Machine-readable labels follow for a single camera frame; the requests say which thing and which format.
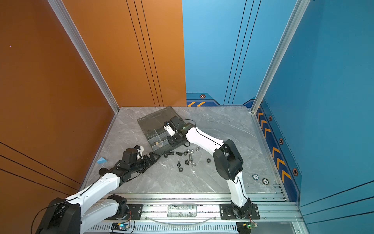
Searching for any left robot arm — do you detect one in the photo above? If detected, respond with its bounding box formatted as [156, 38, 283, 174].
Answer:
[35, 145, 160, 234]

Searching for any left circuit board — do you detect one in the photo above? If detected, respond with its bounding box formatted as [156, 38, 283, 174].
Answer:
[110, 222, 130, 233]

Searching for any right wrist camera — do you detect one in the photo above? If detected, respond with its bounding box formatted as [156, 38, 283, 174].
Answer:
[164, 121, 175, 136]

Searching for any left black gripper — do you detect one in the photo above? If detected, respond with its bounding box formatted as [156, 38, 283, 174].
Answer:
[131, 152, 161, 175]

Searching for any black round cap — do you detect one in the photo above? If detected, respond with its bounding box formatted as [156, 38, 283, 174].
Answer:
[98, 168, 108, 176]

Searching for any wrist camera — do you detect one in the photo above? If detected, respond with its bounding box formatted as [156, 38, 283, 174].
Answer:
[164, 121, 175, 136]
[134, 145, 144, 158]

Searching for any black round marker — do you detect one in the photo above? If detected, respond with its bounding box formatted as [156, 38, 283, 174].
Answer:
[262, 178, 270, 185]

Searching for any blue triangular wedge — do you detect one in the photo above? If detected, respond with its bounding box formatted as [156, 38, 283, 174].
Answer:
[97, 157, 107, 164]

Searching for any circuit board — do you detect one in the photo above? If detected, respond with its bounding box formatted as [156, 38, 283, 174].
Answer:
[236, 222, 258, 234]
[110, 222, 130, 233]

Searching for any left aluminium corner post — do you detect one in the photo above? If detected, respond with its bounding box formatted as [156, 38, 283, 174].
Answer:
[48, 0, 120, 115]

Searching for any silver hex bolt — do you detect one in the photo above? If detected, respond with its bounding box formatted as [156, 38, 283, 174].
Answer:
[189, 154, 196, 167]

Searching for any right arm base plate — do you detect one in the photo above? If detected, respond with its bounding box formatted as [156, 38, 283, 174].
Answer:
[219, 203, 261, 220]

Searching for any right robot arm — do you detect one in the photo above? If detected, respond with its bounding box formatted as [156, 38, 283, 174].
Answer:
[164, 116, 252, 219]

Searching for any aluminium corner post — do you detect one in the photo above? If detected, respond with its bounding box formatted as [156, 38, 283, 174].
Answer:
[48, 0, 120, 115]
[251, 0, 310, 114]

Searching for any aluminium front rail frame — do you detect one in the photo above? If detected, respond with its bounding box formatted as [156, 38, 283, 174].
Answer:
[52, 192, 310, 234]

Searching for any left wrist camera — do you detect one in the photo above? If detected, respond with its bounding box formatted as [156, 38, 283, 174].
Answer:
[134, 145, 144, 158]

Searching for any right aluminium corner post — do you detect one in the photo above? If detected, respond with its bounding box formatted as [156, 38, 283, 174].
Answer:
[251, 0, 310, 114]

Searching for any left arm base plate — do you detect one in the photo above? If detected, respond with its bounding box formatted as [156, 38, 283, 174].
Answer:
[114, 204, 143, 220]

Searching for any right circuit board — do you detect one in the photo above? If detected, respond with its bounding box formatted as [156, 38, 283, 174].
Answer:
[236, 222, 258, 234]

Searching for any black bolt near box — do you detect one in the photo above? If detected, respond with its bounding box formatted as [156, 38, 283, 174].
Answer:
[164, 152, 174, 158]

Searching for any grey plastic organizer box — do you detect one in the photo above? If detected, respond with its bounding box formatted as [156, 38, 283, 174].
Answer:
[137, 107, 182, 155]

